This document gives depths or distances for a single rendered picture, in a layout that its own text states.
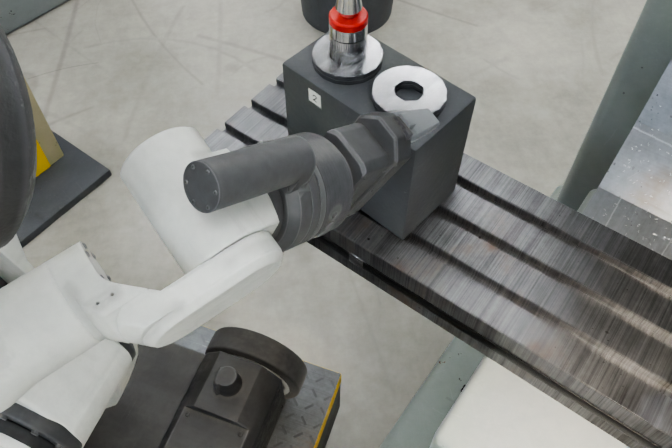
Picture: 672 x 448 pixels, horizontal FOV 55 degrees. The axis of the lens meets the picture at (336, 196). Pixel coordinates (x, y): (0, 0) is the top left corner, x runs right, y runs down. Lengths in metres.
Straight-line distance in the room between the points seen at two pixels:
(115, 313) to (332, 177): 0.19
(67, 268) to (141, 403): 0.82
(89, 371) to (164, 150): 0.36
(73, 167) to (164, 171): 1.90
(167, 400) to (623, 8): 2.48
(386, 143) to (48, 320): 0.30
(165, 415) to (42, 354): 0.80
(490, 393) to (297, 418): 0.57
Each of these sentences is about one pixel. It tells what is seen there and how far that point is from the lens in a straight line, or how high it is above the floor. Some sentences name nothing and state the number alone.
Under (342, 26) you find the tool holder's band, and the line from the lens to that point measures 0.78.
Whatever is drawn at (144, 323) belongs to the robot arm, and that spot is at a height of 1.34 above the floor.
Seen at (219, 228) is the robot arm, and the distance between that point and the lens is 0.44.
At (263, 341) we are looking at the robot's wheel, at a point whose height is 0.60.
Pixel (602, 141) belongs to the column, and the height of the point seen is 0.86.
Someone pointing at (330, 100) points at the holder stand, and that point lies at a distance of 0.81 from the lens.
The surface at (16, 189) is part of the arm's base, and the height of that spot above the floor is 1.55.
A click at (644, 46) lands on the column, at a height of 1.07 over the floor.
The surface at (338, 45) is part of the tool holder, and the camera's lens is 0.80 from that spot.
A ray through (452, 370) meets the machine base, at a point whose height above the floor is 0.20.
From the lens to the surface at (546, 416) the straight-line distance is 0.91.
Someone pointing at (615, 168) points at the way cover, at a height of 0.94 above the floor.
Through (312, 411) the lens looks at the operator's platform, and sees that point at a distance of 1.38.
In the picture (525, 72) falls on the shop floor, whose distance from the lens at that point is 2.65.
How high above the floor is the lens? 1.71
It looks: 53 degrees down
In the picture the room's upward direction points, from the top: straight up
